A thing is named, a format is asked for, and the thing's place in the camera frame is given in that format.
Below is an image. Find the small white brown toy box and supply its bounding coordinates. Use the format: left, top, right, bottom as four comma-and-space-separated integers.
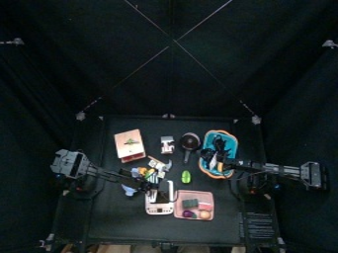
161, 135, 175, 155

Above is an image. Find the pink plastic tray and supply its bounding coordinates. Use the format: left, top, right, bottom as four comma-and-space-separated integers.
173, 189, 217, 221

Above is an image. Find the white pink dish rack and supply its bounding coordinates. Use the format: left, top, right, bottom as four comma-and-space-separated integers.
145, 180, 175, 215

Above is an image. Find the blue basket with orange rim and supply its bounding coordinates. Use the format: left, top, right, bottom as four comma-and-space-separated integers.
197, 129, 241, 180

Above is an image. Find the green toy vegetable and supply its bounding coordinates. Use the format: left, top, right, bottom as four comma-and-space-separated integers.
181, 169, 193, 185

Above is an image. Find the blue toy figure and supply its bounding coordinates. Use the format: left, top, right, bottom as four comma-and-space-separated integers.
121, 183, 139, 198

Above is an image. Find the wooden drawer box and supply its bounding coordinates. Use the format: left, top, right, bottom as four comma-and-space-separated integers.
114, 128, 149, 164

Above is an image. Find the dark green toy block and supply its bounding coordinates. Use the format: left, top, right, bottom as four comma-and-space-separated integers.
182, 198, 199, 210

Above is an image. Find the black toy frying pan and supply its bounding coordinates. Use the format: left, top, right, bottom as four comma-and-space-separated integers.
179, 131, 202, 165

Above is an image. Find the black toy in basket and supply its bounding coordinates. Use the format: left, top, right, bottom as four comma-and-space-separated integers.
211, 133, 233, 152

